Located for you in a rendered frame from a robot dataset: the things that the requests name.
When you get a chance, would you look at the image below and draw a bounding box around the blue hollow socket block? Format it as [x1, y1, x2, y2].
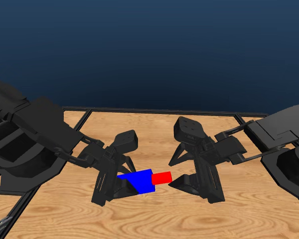
[116, 168, 156, 194]

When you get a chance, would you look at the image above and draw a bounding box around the thin red peg bar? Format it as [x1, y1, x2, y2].
[151, 171, 173, 186]

